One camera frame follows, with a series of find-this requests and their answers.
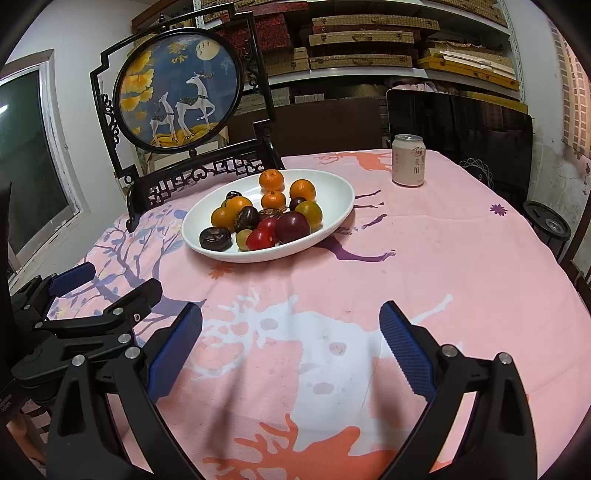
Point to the yellow tomato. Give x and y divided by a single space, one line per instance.
311 213

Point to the dark date left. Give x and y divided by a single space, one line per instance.
247 218

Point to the pink drink can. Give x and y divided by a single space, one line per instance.
408 161

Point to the white oval plate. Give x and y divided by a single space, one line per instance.
334 194

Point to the black chair back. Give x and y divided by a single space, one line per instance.
461 134

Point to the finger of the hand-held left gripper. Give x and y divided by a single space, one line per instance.
134 302
71 278

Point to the black round stool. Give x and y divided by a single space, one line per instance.
547 224

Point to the pink printed blanket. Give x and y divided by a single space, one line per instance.
415 258

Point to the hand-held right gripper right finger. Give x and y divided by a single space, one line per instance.
408 350

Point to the round deer screen ornament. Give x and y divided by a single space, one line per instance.
178 92

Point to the orange mandarin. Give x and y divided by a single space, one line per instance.
302 190
274 201
239 204
271 181

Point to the stack of woven boxes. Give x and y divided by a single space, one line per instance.
360 39

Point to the red cherry tomato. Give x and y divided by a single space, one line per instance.
259 239

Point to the brown wooden board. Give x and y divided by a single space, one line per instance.
323 129

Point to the window with white frame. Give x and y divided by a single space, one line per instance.
27 161

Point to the dark purple plum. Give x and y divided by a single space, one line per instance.
293 227

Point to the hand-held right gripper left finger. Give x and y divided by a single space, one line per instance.
173 355

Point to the yellow-orange mandarin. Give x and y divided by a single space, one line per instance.
220 217

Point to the yellow-green tomato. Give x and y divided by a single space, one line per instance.
242 241

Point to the pink cloth bundle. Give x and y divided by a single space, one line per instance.
415 85

